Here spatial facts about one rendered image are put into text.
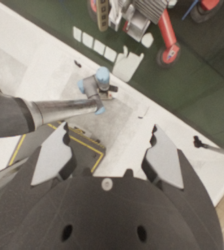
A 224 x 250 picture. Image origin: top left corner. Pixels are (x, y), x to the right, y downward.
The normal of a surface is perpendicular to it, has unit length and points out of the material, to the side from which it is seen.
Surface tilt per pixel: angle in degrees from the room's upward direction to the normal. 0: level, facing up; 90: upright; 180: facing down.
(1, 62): 0
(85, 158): 0
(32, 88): 10
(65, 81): 0
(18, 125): 62
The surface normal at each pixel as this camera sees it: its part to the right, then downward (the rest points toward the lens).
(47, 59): -0.09, 0.04
